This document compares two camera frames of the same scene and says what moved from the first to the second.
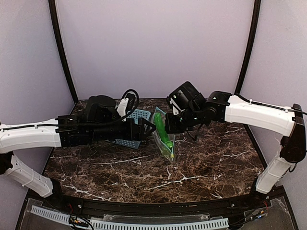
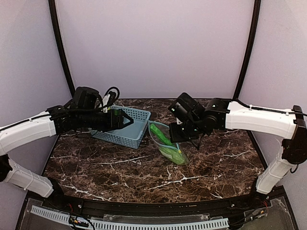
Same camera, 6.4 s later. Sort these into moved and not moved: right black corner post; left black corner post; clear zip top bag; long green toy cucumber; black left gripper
Moved: black left gripper; long green toy cucumber; clear zip top bag
Not moved: left black corner post; right black corner post
